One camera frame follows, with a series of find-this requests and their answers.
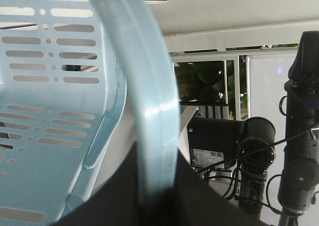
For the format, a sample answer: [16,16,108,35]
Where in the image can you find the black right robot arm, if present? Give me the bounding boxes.
[278,31,319,226]

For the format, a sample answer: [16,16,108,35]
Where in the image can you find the black head camera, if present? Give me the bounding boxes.
[187,117,276,175]

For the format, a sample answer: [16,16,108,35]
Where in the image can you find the white rolling whiteboard stand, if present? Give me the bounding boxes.
[139,0,319,127]

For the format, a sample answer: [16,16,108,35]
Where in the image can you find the light blue plastic basket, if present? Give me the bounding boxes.
[0,0,179,226]

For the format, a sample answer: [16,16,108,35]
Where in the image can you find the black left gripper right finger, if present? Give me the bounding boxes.
[147,152,266,226]

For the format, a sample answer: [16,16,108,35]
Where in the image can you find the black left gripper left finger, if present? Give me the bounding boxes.
[54,140,148,226]

